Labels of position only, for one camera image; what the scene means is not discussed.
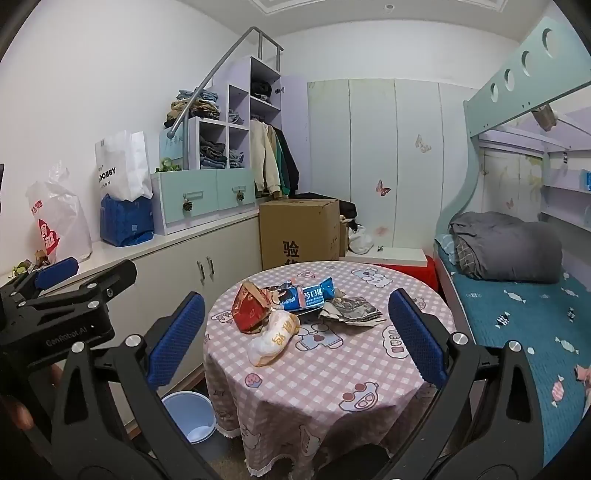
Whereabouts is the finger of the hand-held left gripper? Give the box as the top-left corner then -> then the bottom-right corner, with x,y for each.
19,259 -> 138,320
0,257 -> 80,311

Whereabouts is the plaid blanket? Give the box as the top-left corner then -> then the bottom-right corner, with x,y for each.
455,233 -> 476,278

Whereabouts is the grey metal handrail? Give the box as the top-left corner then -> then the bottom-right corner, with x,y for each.
167,26 -> 283,171

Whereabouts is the light blue pillow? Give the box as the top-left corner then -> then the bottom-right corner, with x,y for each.
436,233 -> 458,264

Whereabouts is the red plastic stool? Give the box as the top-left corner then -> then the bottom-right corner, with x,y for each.
369,255 -> 438,291

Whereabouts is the black hanging jacket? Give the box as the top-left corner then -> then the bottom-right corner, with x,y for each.
277,129 -> 300,195

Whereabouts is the brown hanging pouch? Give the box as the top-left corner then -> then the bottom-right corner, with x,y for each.
531,105 -> 559,130

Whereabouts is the mint bunk bed frame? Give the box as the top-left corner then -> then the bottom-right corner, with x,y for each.
434,4 -> 591,472

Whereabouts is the blue plastic bin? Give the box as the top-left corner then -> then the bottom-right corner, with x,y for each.
161,391 -> 236,462

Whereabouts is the white orange plastic bag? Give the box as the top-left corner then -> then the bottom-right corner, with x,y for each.
248,310 -> 301,367

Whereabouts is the green hanging jacket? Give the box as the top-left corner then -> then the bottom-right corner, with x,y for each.
272,127 -> 289,192

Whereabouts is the large cardboard box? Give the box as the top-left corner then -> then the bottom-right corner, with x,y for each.
259,198 -> 341,271

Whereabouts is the white low cabinet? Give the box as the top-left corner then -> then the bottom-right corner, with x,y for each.
0,206 -> 262,432

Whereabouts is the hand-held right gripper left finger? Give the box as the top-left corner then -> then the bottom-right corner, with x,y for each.
50,292 -> 218,480

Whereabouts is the dark folded clothes stack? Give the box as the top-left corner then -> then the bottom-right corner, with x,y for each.
199,142 -> 228,169

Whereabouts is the grey paper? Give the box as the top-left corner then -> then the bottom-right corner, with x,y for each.
318,288 -> 386,328

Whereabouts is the grey duvet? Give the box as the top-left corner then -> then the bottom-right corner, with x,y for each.
449,211 -> 564,284

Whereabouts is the mint drawer shelf unit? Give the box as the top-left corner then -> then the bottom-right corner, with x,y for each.
159,55 -> 310,199

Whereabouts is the white board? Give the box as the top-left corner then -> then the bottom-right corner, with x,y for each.
344,247 -> 428,267

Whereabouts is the person's left hand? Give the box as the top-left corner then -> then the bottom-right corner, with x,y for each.
0,364 -> 64,432

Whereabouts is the pink checked bear tablecloth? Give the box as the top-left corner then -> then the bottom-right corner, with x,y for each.
203,261 -> 458,480

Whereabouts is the red paper snack wrapper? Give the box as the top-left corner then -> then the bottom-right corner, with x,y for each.
231,280 -> 274,334

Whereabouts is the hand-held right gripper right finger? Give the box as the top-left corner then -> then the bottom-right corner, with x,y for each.
388,288 -> 552,480

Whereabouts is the teal candy print bedsheet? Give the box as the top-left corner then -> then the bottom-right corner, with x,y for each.
436,244 -> 591,467

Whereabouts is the blue snack packet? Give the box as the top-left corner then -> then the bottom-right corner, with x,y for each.
277,276 -> 334,312

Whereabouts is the blue patterned bag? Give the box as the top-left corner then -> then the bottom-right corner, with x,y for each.
100,194 -> 155,247

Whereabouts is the folded clothes pile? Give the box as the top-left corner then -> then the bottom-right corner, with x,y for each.
164,89 -> 221,127

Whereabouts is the clear red print plastic bag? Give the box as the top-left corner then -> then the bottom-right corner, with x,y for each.
25,161 -> 93,264

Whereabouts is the black clothes heap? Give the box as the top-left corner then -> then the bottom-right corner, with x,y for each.
295,191 -> 358,222

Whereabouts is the pale green wardrobe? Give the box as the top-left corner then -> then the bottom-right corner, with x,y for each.
307,78 -> 478,252

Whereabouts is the white paper bag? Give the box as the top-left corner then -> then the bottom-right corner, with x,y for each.
95,130 -> 154,201

